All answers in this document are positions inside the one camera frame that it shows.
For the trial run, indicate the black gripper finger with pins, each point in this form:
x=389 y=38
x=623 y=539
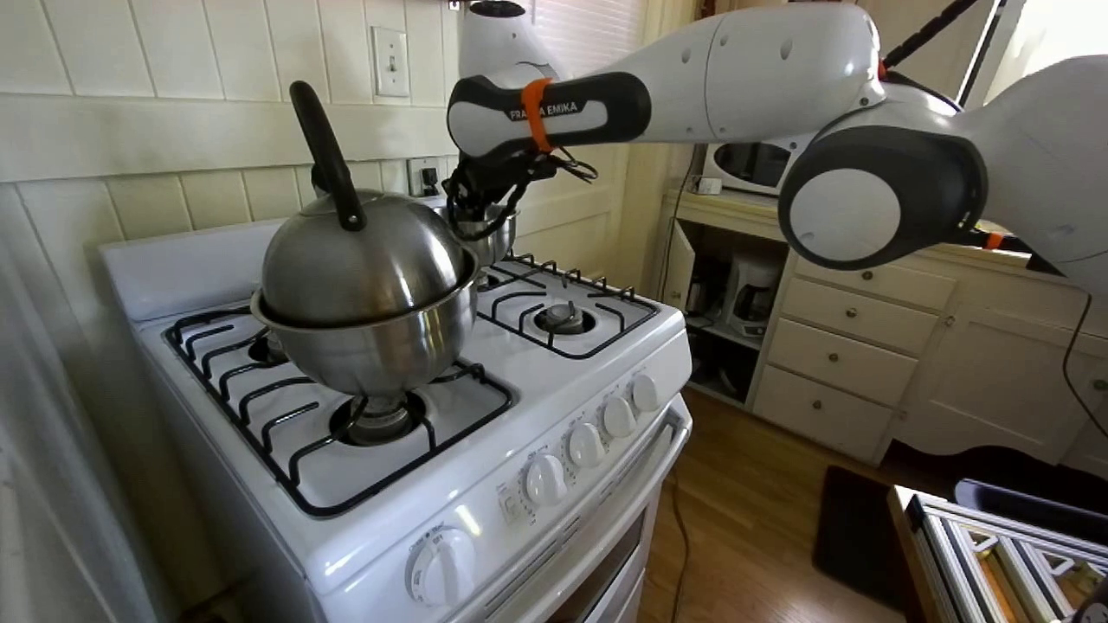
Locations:
x=503 y=221
x=464 y=211

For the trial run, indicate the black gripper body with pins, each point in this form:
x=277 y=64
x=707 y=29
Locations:
x=503 y=173

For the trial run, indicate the silver metal bowl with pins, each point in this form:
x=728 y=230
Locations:
x=503 y=252

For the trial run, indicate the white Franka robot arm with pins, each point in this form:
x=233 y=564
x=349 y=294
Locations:
x=750 y=69

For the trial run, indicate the black stove burner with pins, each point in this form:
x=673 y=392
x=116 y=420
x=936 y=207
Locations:
x=376 y=425
x=561 y=315

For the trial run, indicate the black iron stove grate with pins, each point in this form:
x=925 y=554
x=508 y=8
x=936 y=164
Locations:
x=406 y=459
x=617 y=335

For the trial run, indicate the white gas stove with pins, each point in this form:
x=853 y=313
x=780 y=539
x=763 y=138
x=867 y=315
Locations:
x=556 y=383

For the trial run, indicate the white stove knob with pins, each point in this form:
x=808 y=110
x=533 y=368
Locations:
x=436 y=564
x=644 y=392
x=581 y=441
x=617 y=418
x=542 y=474

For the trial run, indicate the cream kitchen base cabinet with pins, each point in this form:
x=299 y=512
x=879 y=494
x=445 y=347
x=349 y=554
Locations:
x=738 y=228

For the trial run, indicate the white microwave oven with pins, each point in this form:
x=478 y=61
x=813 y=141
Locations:
x=750 y=168

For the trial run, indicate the white coffee maker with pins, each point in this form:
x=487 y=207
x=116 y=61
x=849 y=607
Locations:
x=750 y=300

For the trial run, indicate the cream cabinet drawer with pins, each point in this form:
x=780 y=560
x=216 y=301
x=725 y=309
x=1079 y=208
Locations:
x=842 y=362
x=902 y=294
x=858 y=315
x=820 y=414

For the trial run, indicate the black floor mat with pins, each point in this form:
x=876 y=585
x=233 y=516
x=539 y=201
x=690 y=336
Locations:
x=858 y=539

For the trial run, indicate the cream cabinet door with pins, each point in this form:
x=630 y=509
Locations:
x=991 y=384

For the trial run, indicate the wall outlet with black plug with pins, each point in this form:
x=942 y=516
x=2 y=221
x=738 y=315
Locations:
x=423 y=178

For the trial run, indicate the white light switch plate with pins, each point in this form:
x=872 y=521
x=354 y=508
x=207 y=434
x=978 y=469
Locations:
x=393 y=61

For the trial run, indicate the green white metal frame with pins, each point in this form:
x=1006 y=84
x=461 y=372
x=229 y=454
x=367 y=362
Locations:
x=1006 y=554

